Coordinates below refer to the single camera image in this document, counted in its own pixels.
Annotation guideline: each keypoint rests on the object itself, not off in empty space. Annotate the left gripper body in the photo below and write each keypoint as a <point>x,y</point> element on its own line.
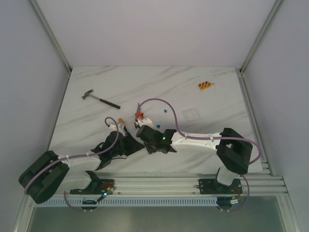
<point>129,144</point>

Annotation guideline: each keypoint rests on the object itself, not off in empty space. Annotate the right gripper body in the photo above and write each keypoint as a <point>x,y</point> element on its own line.
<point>151,148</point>

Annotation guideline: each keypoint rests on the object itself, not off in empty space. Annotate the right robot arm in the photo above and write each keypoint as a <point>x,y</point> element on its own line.
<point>229,146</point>

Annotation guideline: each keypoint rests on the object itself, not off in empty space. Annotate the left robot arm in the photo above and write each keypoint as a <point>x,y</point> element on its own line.
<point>50,174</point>

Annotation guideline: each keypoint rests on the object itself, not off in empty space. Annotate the clear plastic fuse box cover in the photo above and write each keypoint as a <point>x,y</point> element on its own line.
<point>191,115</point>

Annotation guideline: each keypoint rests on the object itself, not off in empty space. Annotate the orange fuse holder block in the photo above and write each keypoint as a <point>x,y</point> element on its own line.
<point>205,85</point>

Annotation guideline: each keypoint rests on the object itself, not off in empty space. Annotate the claw hammer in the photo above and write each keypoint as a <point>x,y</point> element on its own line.
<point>89,94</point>

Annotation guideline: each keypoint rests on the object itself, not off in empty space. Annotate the orange handled screwdriver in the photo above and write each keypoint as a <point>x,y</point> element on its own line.
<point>122,120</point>

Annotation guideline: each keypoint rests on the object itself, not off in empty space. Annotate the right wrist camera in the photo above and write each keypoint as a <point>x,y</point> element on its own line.
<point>145,122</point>

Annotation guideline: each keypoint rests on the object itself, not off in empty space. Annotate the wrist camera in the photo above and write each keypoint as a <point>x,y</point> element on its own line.
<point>119,127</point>
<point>145,122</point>

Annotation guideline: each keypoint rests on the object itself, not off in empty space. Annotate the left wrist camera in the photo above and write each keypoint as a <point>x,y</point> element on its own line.
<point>119,127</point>

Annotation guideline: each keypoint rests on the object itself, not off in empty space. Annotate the orange handled pliers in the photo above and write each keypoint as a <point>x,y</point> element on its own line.
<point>138,117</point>

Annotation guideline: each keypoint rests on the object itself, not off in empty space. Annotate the white slotted cable duct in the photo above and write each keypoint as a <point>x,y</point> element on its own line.
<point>130,202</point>

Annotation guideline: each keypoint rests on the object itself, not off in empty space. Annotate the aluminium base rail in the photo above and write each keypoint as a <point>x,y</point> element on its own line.
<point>186,184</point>

